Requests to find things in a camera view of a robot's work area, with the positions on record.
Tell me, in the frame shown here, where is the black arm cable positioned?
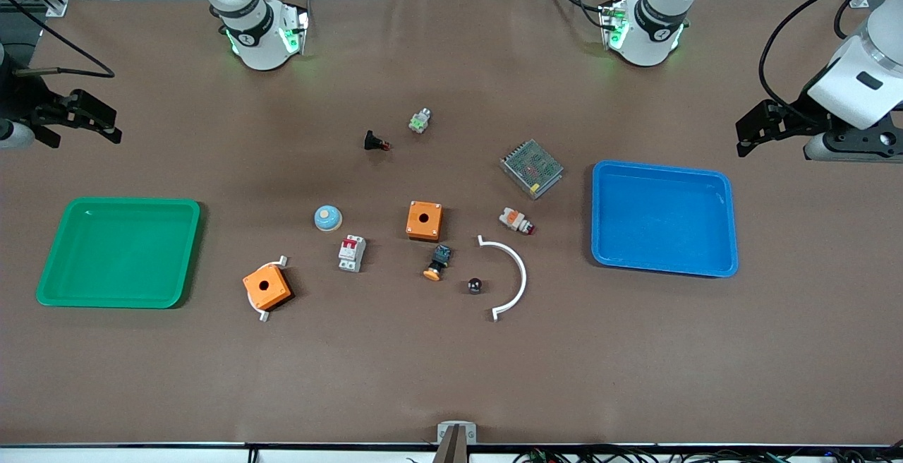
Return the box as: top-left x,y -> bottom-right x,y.
758,0 -> 875,125
0,0 -> 116,79

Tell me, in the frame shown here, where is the metal mesh power supply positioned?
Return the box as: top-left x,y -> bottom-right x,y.
499,138 -> 565,200

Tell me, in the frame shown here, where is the white red circuit breaker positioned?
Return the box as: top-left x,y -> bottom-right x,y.
337,234 -> 368,273

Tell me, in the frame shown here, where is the red head white switch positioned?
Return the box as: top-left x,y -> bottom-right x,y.
498,208 -> 536,236

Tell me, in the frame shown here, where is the green plastic tray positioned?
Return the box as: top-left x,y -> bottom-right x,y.
36,197 -> 202,309

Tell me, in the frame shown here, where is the orange button box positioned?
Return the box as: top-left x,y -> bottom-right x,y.
242,264 -> 294,311
406,200 -> 444,242

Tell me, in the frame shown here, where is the grey metal table bracket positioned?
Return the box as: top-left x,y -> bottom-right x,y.
437,421 -> 478,445

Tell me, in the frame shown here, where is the black left base cable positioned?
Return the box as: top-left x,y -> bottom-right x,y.
542,0 -> 625,32

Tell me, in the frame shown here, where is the blue plastic tray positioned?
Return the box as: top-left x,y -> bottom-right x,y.
590,160 -> 739,279

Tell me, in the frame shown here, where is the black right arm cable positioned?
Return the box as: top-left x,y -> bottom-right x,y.
0,0 -> 116,79

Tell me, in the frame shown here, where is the orange head push button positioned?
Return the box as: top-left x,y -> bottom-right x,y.
423,243 -> 453,282

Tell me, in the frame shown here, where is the blue dome buzzer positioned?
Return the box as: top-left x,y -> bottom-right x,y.
313,205 -> 344,232

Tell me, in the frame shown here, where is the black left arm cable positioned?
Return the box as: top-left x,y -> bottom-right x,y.
758,0 -> 875,125

